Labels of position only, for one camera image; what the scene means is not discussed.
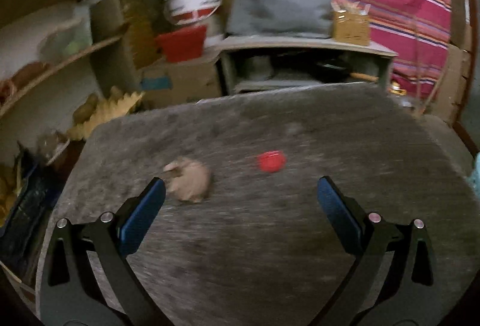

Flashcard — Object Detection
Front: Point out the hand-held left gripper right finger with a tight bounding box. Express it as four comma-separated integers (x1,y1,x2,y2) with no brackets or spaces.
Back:
311,176,438,326

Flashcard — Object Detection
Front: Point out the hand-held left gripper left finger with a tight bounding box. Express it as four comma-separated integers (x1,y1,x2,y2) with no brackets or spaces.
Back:
39,177,167,326

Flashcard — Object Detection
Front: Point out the brown paper ball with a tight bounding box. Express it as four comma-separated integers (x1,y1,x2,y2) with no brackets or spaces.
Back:
163,156,213,204

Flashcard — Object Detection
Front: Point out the red bottle cap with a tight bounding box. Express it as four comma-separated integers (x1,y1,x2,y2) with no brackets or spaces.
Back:
256,151,287,173

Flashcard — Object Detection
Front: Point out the grey felt mat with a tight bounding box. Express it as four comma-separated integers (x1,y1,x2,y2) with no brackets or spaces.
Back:
35,82,480,326

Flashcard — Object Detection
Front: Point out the yellow egg tray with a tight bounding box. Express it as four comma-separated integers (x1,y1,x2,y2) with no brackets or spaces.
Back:
67,90,146,142

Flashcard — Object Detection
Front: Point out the blue plastic crate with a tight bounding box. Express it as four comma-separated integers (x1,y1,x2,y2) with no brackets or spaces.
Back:
0,163,59,276

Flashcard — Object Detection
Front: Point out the large brown potato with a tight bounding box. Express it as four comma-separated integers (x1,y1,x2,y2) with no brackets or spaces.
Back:
73,94,100,124

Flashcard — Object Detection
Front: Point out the cardboard box with blue label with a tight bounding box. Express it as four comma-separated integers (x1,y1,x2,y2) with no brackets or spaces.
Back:
138,55,224,110

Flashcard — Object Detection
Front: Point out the folded cardboard sheet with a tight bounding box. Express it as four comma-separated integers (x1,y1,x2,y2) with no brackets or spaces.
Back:
436,44,472,125

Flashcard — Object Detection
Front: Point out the wooden shelf unit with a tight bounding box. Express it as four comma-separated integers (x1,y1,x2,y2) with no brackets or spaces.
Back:
0,0,141,163

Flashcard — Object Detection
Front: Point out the red plastic basket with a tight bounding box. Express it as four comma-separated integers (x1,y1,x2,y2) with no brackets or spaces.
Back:
154,25,208,63

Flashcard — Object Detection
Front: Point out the yellow basket with sticks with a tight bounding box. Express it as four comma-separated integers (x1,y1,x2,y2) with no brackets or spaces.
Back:
331,1,371,46

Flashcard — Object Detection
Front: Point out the clear plastic container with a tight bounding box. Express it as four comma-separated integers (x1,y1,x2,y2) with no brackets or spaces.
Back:
38,22,93,65

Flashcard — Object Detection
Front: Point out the dark pan with wooden handle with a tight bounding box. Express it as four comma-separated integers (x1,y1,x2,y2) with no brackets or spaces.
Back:
314,61,380,84

